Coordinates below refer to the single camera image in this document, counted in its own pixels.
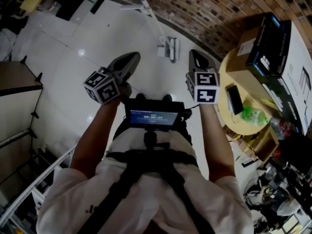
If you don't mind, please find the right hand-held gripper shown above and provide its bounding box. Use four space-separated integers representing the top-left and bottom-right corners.
186 49 221 105

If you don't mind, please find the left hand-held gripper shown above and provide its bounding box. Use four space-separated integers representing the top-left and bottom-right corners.
83 52 141 105

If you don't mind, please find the person's right forearm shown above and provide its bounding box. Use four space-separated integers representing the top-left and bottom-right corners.
198 102 236 183

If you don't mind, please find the person's left forearm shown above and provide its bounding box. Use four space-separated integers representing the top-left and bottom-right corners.
70 97 122 180

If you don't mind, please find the round yellow table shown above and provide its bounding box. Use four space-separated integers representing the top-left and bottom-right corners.
217 48 272 137

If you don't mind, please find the brown cardboard box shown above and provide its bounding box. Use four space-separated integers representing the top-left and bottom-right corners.
226 25 267 76

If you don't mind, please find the black phone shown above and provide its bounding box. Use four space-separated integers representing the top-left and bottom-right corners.
226 84 245 116

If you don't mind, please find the black chest-mounted screen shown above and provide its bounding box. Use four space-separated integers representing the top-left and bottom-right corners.
124 98 185 132

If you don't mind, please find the black box with blue stripe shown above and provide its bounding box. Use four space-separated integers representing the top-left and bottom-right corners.
244 13 293 77

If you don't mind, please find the large black and white box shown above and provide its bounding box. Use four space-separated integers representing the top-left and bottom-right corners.
262 20 312 137

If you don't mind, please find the black chest harness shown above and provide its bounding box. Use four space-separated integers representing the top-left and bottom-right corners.
97 130 215 234

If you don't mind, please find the clear bottle with red label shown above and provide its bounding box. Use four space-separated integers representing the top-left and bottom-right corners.
269 117 293 141

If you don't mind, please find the open cardboard box yellow tape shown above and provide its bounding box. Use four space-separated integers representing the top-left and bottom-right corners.
223 125 280 163

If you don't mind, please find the person's white shirt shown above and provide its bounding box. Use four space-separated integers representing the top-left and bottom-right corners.
36 127 252 234

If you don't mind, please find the white metal shelf rack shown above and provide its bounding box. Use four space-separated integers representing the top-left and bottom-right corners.
0 144 77 234

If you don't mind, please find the pile of cables and devices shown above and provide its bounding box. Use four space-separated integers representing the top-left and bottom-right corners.
243 159 312 234

